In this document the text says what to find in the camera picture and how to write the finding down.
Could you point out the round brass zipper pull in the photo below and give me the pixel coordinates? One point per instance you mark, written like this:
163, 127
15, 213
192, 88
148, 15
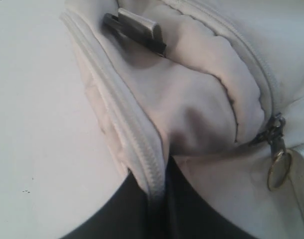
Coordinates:
279, 170

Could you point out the beige duffel bag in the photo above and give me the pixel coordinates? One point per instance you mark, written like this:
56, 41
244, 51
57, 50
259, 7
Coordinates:
218, 85

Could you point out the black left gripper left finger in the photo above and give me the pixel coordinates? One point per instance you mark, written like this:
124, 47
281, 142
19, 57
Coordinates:
123, 216

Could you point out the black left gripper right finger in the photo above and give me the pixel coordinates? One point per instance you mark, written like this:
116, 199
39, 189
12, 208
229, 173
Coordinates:
189, 216

